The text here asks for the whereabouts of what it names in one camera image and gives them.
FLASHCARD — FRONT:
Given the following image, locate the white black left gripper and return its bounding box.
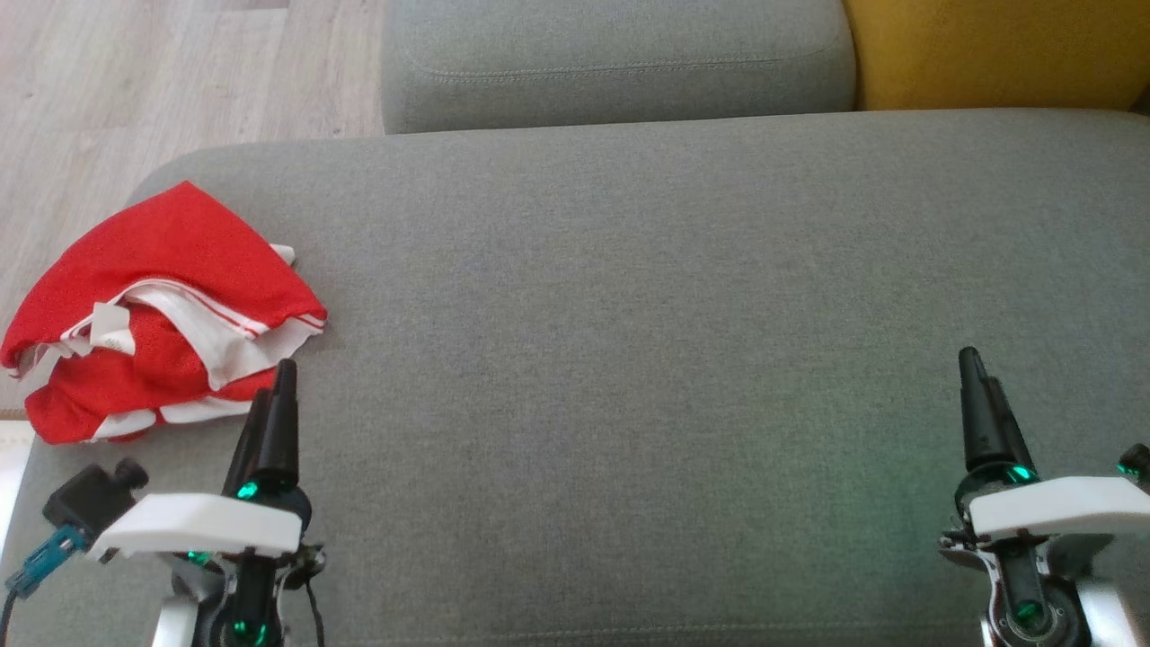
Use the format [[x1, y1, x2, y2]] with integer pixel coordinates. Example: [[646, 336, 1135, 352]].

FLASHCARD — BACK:
[[87, 359, 313, 564]]

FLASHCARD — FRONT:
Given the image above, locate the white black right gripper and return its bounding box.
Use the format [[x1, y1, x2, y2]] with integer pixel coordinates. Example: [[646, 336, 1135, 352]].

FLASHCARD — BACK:
[[955, 347, 1150, 541]]

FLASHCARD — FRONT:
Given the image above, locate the red basketball shorts white trim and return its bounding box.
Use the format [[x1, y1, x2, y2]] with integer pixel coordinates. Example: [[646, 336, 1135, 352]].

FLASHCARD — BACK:
[[25, 346, 278, 447]]

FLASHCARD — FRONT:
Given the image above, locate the red Bulls basketball jersey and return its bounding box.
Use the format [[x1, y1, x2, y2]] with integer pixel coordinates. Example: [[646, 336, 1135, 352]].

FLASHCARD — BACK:
[[0, 180, 329, 392]]

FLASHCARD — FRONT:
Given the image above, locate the grey sofa seat cushion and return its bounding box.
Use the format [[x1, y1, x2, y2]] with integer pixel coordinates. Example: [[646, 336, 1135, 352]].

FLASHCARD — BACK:
[[0, 110, 1150, 647]]

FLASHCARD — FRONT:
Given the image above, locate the yellow sofa cushion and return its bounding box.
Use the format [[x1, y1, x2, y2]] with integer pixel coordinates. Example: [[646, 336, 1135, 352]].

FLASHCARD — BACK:
[[843, 0, 1150, 113]]

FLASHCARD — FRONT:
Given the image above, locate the grey sofa back cushion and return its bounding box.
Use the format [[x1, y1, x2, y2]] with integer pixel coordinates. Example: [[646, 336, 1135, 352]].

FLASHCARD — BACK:
[[382, 0, 857, 136]]

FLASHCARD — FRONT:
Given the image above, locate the black cable with teal plug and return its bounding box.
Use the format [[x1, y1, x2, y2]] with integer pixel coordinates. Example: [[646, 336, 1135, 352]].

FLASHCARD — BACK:
[[0, 524, 93, 647]]

